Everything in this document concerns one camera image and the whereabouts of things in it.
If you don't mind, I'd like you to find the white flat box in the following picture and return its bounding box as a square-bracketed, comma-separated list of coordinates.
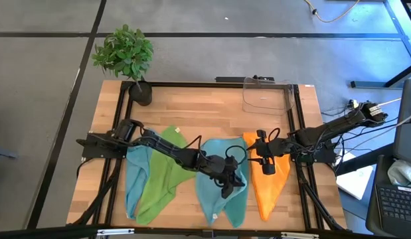
[335, 151, 374, 201]

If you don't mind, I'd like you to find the clear plastic bin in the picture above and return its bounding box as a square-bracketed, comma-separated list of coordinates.
[241, 76, 296, 116]

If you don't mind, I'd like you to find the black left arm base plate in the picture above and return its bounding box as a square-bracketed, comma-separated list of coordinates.
[76, 131, 129, 159]

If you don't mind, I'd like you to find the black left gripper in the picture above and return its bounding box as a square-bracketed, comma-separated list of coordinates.
[205, 153, 246, 200]

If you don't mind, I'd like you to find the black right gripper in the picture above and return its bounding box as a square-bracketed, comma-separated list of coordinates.
[246, 129, 292, 176]

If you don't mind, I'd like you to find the black laptop keyboard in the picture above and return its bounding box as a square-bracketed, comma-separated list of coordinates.
[366, 154, 411, 238]

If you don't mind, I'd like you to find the black aluminium table frame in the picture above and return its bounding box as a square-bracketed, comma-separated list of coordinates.
[67, 80, 352, 233]

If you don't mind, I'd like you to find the black desk frame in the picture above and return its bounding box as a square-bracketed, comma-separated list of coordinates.
[350, 61, 411, 90]

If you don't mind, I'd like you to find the white floor cable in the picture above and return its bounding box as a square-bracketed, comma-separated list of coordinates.
[377, 98, 402, 107]

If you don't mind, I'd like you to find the grey floor cable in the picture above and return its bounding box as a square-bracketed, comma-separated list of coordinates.
[344, 111, 411, 153]

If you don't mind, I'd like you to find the light blue microfiber towel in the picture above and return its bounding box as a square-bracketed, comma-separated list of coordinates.
[195, 137, 248, 227]
[124, 145, 155, 220]

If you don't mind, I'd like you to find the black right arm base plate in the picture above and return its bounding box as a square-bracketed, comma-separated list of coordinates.
[289, 137, 341, 165]

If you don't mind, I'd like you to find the yellow floor cable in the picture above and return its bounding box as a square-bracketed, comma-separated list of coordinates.
[303, 0, 361, 24]

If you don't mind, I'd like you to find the green microfiber towel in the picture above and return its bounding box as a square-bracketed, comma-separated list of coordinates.
[135, 125, 197, 226]

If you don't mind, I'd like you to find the pale crumpled cloth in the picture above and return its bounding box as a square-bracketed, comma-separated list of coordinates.
[386, 159, 411, 189]

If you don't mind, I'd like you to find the orange microfiber towel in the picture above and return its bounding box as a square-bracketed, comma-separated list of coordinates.
[242, 131, 291, 222]

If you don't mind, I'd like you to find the black plant pot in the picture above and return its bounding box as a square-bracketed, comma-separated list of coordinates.
[128, 80, 153, 107]

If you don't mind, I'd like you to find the grey flat monitor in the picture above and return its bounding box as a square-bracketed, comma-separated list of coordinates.
[392, 78, 411, 167]

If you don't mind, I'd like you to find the silver metal bracket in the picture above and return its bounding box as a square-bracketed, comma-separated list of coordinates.
[280, 231, 320, 239]
[96, 228, 135, 237]

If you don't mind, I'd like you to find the dark grey floor object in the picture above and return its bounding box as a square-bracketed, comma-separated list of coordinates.
[0, 147, 19, 161]

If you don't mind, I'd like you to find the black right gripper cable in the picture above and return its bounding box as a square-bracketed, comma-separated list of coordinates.
[267, 127, 282, 144]

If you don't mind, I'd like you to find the black overhead crossbeam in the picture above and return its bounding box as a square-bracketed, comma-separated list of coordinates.
[0, 224, 411, 239]

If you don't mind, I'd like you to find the black bar behind table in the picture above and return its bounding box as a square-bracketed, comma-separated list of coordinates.
[214, 74, 276, 84]

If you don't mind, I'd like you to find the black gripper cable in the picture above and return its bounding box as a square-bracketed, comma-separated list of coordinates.
[224, 145, 248, 166]
[267, 127, 282, 144]

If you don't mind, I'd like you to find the green artificial plant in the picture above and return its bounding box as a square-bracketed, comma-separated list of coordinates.
[91, 23, 155, 90]

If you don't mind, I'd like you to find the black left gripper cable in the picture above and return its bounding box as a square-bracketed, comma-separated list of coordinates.
[224, 145, 248, 166]

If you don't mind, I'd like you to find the black floor cable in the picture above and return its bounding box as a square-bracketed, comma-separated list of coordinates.
[339, 116, 400, 142]

